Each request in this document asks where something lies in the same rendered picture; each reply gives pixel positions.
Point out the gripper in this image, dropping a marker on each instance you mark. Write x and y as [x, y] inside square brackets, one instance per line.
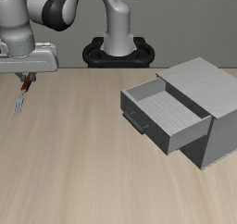
[34, 60]

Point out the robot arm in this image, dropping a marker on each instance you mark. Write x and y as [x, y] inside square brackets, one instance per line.
[117, 27]

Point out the grey cabinet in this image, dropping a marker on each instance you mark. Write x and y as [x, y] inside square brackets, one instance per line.
[213, 110]

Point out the grey open drawer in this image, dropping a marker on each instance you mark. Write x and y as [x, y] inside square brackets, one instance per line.
[163, 119]

